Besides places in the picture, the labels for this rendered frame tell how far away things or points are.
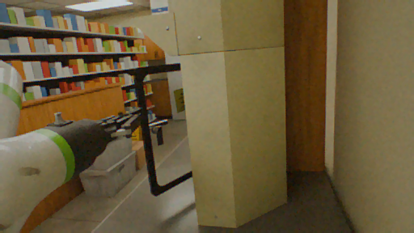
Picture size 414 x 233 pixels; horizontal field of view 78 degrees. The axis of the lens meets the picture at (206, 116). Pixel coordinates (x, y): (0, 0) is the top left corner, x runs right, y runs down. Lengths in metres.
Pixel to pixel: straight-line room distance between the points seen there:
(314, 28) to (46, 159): 0.86
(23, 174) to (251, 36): 0.53
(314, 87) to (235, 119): 0.43
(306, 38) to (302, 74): 0.12
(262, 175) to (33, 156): 0.56
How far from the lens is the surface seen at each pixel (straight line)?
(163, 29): 0.66
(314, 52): 0.98
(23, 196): 0.38
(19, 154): 0.38
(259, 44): 0.68
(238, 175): 0.70
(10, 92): 0.73
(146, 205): 0.92
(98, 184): 3.09
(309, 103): 1.00
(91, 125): 0.50
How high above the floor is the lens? 1.40
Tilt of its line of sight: 13 degrees down
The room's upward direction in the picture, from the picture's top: 5 degrees counter-clockwise
